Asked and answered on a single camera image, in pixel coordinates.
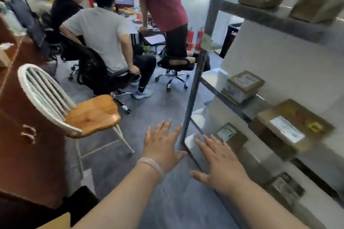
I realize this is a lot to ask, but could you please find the box with yellow red tape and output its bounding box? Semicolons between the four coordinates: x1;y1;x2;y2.
248;99;335;161

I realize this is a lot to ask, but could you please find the pale green paper label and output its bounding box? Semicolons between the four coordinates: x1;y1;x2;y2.
201;34;213;51

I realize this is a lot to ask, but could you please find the person's right hand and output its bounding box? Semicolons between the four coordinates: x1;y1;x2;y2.
190;134;252;196

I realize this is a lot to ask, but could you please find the metal shelving rack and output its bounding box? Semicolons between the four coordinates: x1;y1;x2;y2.
179;0;344;229

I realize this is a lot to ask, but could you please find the white jade bracelet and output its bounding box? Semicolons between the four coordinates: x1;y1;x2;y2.
136;157;164;182

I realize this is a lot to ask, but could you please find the brown wooden cabinet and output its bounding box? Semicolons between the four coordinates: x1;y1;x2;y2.
0;0;68;209

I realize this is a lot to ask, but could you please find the small box with handwritten label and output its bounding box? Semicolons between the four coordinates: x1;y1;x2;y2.
221;70;265;106

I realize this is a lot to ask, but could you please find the red fire extinguisher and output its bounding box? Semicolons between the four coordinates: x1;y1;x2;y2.
186;27;195;52
195;27;205;51

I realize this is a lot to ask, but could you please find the person's left hand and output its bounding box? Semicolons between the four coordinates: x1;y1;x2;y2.
142;120;187;174

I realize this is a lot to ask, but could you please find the person's left forearm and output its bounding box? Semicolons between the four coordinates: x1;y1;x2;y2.
71;168;162;229

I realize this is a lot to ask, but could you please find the white office desk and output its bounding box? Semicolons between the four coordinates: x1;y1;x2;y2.
118;6;166;47

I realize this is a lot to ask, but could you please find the black lattice crate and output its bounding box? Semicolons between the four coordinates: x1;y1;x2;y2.
220;23;242;59

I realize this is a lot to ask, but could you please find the cardboard box black print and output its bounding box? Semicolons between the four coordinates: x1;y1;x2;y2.
36;212;71;229

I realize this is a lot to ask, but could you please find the pile of brown cardboard boxes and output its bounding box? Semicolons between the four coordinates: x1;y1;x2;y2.
214;122;306;212

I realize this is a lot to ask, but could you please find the grey mesh office chair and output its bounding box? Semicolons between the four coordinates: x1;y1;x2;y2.
5;0;58;62

